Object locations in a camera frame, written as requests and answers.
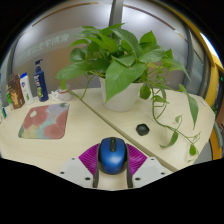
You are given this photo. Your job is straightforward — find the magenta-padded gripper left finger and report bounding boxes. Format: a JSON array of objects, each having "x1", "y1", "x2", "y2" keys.
[{"x1": 58, "y1": 143, "x2": 101, "y2": 190}]

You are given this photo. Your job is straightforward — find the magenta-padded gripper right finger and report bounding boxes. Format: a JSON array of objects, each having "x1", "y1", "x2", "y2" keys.
[{"x1": 124, "y1": 143, "x2": 168, "y2": 190}]

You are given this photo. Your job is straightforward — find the blue and black computer mouse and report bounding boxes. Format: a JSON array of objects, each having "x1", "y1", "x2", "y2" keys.
[{"x1": 97, "y1": 136, "x2": 129, "y2": 176}]

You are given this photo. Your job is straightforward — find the floral print mouse pad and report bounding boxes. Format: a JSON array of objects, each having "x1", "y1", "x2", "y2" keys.
[{"x1": 17, "y1": 102, "x2": 71, "y2": 140}]

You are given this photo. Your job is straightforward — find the small black square object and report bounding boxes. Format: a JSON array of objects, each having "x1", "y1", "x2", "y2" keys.
[{"x1": 135, "y1": 123, "x2": 151, "y2": 137}]

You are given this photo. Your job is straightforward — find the green plant in white pot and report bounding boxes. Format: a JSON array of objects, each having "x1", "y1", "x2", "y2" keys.
[{"x1": 54, "y1": 22, "x2": 201, "y2": 157}]

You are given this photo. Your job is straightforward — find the small white lidded jar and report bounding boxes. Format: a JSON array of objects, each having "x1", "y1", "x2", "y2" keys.
[{"x1": 57, "y1": 87, "x2": 73, "y2": 102}]

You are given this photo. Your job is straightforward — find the crumpled white tissue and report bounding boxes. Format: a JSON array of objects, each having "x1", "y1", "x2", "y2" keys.
[{"x1": 50, "y1": 89, "x2": 60, "y2": 100}]

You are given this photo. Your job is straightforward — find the dark blue pump bottle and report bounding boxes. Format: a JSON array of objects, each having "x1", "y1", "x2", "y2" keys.
[{"x1": 33, "y1": 58, "x2": 50, "y2": 103}]

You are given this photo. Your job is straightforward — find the white bottle with blue cap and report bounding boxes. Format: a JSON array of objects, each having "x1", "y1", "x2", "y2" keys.
[{"x1": 19, "y1": 72, "x2": 35, "y2": 106}]

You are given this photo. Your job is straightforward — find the brown carton box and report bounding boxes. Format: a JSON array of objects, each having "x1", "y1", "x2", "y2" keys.
[{"x1": 7, "y1": 73, "x2": 26, "y2": 110}]

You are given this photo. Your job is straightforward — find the white green blue tube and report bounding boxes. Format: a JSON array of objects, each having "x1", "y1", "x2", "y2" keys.
[{"x1": 0, "y1": 96, "x2": 8, "y2": 120}]

